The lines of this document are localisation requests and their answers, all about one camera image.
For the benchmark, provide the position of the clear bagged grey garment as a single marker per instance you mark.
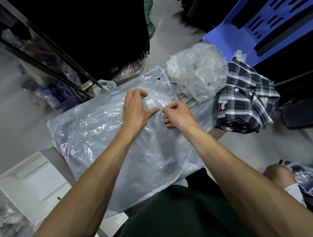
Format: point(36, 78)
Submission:
point(97, 131)

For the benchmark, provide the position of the crumpled clear plastic bag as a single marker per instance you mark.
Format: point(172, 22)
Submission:
point(198, 70)

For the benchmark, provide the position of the black bag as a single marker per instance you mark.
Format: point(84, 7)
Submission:
point(297, 113)

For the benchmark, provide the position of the person's right fingers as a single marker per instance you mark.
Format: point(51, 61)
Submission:
point(170, 107)

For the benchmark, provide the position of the white paper tags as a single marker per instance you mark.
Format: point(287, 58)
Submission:
point(239, 55)

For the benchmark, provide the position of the bagged pink garment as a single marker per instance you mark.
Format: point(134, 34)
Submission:
point(129, 70)

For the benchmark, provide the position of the blue plastic chair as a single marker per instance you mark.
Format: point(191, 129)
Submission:
point(259, 26)

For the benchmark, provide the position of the person's right hand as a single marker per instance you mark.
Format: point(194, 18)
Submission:
point(182, 116)

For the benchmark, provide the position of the person's knee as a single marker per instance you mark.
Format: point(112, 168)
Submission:
point(278, 173)

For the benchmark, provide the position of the person's dark green shirt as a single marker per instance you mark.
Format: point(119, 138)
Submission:
point(181, 214)

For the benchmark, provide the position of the person's left hand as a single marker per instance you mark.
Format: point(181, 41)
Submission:
point(133, 112)

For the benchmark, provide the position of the person's left forearm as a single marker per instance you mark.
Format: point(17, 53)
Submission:
point(97, 180)

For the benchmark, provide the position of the white green printed plastic bag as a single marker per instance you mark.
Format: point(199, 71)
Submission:
point(106, 85)

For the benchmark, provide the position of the person's left thumb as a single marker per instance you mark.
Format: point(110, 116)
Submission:
point(152, 112)

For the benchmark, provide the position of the metal clothes rack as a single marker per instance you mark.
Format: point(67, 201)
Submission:
point(49, 56)

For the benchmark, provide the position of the folded navy plaid shirt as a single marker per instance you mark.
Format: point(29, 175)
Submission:
point(244, 102)

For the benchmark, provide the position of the person's right forearm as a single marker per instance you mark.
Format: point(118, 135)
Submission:
point(244, 180)

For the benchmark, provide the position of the black hanging garments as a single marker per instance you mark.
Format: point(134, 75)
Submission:
point(93, 34)

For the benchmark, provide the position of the white barcode label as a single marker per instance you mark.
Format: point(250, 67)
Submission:
point(151, 103)

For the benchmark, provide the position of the bagged blue patterned garments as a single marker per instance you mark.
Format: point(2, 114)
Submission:
point(58, 96)

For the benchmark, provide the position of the green hanging garment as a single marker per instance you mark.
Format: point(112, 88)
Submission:
point(148, 19)

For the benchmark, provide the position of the bagged dark garment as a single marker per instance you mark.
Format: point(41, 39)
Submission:
point(302, 175)

